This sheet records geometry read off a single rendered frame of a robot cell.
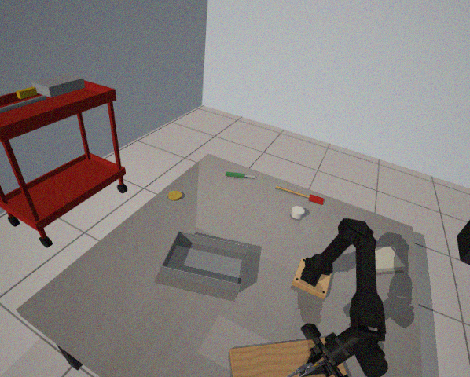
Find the green-handled screwdriver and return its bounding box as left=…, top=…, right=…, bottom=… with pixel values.
left=226, top=172, right=255, bottom=178

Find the red spatula with wooden handle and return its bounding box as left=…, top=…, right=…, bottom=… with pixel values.
left=276, top=186, right=324, bottom=205

